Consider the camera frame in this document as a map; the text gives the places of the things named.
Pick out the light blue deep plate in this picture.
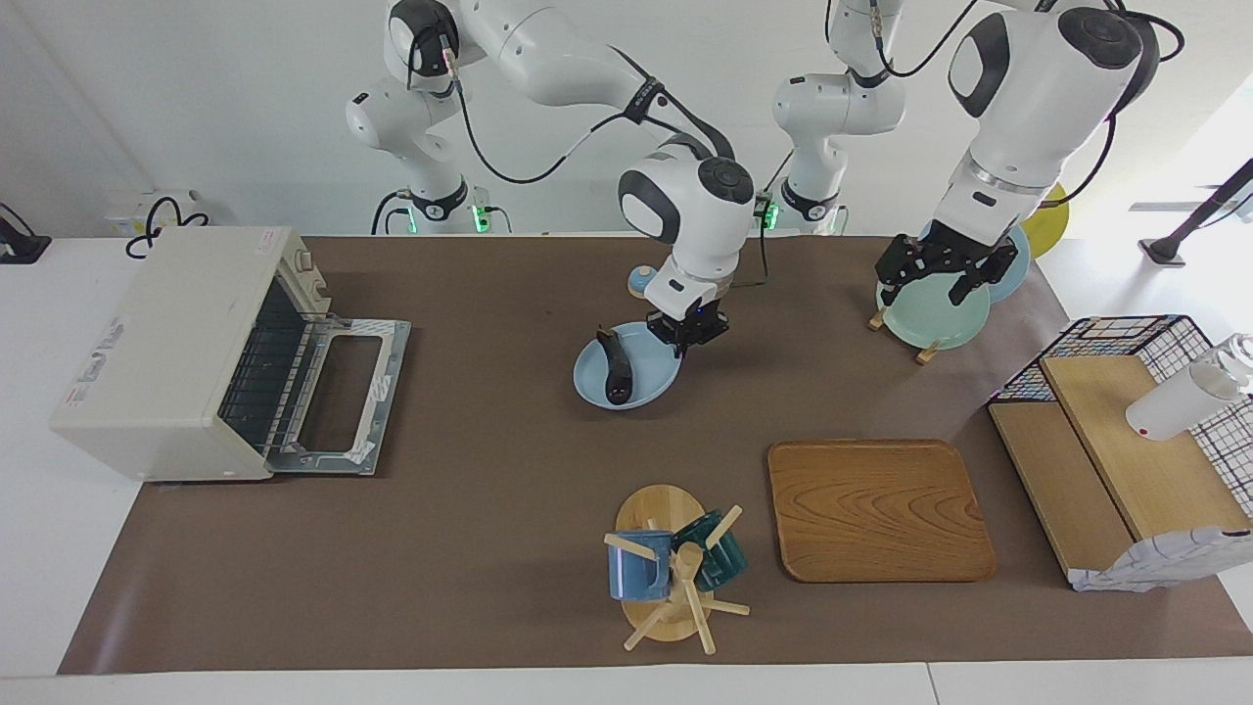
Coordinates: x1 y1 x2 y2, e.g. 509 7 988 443
573 321 684 410

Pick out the dark purple eggplant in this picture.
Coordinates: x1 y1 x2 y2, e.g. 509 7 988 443
595 327 635 405

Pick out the toaster oven glass door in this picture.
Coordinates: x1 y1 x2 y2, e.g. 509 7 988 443
264 315 412 478

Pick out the cream toaster oven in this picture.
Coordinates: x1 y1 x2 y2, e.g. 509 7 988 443
49 225 329 483

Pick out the light blue racked plate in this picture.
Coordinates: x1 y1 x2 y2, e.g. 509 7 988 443
920 220 1032 305

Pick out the pale green plate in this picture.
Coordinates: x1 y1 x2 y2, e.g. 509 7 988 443
876 272 992 352

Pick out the wooden plate rack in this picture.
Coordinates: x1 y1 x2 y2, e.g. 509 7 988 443
867 304 943 365

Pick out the yellow plate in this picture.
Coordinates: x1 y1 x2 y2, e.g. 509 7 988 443
1023 178 1071 260

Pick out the wooden mug tree stand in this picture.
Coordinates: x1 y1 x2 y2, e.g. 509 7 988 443
603 484 752 655

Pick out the dark green mug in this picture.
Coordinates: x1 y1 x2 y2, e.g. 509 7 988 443
673 509 749 591

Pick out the blue mug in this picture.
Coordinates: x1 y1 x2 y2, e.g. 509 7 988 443
607 529 676 601

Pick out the wooden serving tray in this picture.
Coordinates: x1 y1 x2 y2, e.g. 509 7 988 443
766 439 998 585

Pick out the white plastic bottle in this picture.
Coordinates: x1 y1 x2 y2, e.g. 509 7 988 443
1125 333 1253 443

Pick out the brown table mat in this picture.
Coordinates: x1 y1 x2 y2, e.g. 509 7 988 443
57 235 1253 677

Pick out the white power outlet box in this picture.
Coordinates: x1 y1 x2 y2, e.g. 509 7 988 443
106 189 211 239

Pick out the black clamp base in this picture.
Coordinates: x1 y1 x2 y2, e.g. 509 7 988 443
0 203 52 265

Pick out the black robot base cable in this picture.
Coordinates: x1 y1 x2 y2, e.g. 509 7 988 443
759 147 794 231
370 191 414 236

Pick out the wire basket wooden shelf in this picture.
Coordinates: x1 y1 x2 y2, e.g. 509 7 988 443
987 314 1253 593

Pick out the black coiled power cable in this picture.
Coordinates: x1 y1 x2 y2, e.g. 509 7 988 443
125 196 209 260

